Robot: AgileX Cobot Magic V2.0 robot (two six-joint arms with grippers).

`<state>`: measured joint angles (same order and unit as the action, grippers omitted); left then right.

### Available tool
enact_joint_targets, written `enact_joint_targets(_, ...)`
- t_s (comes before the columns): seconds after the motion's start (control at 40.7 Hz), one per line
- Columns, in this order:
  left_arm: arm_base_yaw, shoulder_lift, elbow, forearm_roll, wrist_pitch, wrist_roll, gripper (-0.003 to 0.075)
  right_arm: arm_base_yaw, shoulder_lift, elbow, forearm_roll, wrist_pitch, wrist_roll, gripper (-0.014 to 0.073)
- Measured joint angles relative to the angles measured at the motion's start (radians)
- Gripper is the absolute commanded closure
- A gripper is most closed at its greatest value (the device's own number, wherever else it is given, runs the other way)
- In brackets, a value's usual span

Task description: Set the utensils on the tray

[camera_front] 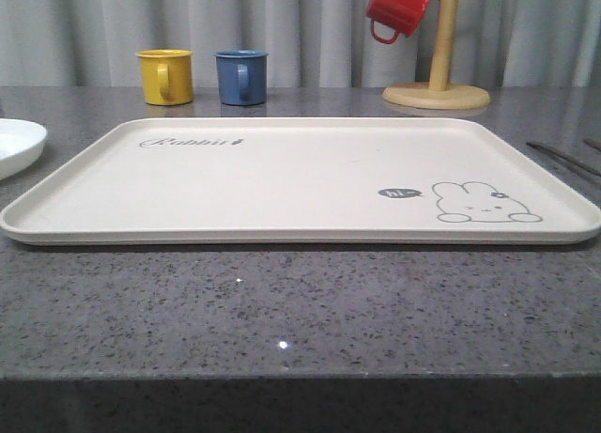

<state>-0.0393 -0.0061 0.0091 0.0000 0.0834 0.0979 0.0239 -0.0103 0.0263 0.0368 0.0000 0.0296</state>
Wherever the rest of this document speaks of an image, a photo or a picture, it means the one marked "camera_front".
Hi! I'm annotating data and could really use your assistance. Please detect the silver metal chopstick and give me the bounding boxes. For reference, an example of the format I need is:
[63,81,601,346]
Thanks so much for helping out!
[527,141,600,177]

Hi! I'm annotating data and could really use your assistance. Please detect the white round plate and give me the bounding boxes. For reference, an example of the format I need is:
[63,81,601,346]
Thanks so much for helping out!
[0,118,47,179]

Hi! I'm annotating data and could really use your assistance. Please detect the silver metal spoon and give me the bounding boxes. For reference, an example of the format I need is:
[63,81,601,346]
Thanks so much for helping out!
[583,138,601,151]

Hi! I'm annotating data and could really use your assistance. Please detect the cream rabbit serving tray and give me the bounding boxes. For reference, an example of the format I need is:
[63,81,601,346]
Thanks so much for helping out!
[1,117,600,245]

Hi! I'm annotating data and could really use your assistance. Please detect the blue enamel mug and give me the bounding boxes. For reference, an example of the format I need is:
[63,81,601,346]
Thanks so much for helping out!
[215,50,268,106]

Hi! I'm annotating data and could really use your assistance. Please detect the wooden mug tree stand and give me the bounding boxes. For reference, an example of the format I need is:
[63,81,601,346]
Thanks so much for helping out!
[382,0,490,110]

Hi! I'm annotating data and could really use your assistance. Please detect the yellow enamel mug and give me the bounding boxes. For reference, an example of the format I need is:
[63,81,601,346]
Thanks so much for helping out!
[136,49,193,106]

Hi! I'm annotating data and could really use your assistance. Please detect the red enamel mug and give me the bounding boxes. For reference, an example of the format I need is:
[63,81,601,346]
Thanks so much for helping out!
[366,0,430,44]

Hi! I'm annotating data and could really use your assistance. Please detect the grey pleated curtain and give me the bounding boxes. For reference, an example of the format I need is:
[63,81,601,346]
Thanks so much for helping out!
[1,0,600,88]

